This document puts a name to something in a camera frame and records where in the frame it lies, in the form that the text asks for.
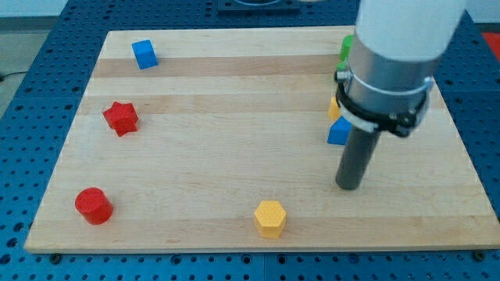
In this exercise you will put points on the red object at right edge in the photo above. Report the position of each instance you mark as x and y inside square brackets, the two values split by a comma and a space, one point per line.
[493, 41]

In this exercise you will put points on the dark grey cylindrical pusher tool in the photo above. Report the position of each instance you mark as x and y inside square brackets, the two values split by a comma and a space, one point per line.
[355, 158]

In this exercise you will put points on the blue block near tool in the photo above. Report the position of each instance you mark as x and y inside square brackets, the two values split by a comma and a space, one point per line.
[339, 132]

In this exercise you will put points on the yellow block behind arm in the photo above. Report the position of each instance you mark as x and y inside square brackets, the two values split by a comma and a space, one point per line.
[334, 111]

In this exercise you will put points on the yellow hexagon block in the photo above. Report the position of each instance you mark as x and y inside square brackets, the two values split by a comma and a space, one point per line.
[270, 219]

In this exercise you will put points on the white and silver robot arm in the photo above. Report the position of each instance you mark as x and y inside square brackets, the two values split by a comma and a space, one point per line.
[396, 47]

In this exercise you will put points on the blue cube block top left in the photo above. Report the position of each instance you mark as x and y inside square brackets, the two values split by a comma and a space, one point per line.
[144, 54]

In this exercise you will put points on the green block behind arm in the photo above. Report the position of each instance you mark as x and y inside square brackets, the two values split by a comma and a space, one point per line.
[344, 52]

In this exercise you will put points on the red star block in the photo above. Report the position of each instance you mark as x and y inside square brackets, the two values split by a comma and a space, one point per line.
[122, 118]

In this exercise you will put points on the red cylinder block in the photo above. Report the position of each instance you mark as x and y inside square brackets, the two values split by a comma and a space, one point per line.
[94, 206]

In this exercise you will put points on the wooden board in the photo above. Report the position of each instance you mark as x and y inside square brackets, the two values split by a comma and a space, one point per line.
[232, 117]

